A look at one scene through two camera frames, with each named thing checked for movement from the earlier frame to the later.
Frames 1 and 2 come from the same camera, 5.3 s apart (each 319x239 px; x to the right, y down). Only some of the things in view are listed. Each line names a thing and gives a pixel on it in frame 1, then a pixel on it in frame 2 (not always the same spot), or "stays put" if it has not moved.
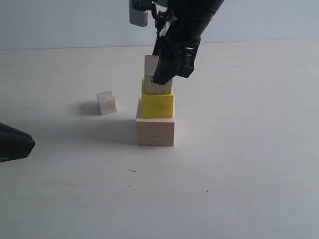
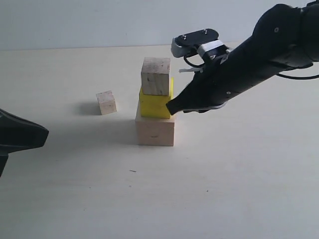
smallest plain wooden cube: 106,102 stays put
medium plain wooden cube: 151,87 stays put
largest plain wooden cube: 154,131 stays put
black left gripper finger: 14,144 -> 17,134
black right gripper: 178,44 -> 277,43
